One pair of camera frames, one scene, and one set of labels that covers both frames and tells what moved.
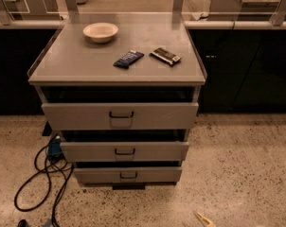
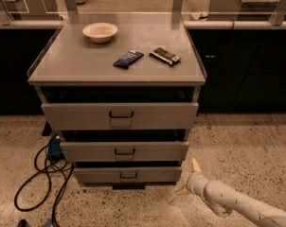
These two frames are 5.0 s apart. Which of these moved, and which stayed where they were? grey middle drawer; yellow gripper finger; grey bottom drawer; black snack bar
Moved: yellow gripper finger
Stayed: grey bottom drawer; black snack bar; grey middle drawer
